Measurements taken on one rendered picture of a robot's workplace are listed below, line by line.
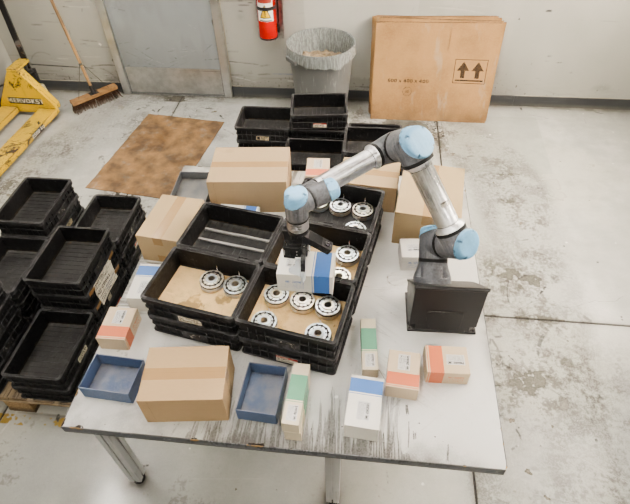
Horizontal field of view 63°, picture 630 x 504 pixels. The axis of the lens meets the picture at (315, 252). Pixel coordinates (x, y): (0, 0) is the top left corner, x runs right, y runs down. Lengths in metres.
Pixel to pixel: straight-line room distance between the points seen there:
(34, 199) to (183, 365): 1.91
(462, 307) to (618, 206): 2.39
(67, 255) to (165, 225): 0.78
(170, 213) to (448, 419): 1.53
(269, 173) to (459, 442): 1.51
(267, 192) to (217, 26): 2.53
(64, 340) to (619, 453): 2.82
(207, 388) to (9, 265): 1.79
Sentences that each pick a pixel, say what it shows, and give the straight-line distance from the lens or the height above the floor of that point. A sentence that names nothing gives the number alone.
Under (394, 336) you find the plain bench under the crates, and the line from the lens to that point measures 2.17.
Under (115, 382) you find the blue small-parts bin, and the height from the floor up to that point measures 0.70.
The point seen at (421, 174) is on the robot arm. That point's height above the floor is 1.36.
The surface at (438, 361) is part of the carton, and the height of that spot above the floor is 0.77.
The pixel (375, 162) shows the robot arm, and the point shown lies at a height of 1.35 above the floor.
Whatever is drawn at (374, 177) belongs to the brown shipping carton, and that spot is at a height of 0.86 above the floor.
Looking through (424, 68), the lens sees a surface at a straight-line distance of 4.66.
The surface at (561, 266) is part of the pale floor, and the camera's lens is 3.66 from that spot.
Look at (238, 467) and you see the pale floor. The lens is 2.68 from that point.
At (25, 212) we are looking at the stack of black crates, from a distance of 3.50.
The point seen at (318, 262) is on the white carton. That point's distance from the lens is 1.82.
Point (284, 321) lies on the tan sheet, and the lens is 2.04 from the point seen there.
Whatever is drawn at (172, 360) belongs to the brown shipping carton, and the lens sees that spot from 1.98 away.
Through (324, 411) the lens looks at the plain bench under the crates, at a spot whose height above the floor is 0.70.
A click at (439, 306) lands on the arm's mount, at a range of 2.08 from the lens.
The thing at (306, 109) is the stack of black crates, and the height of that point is 0.50.
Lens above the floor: 2.47
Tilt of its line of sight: 46 degrees down
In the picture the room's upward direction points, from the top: 2 degrees counter-clockwise
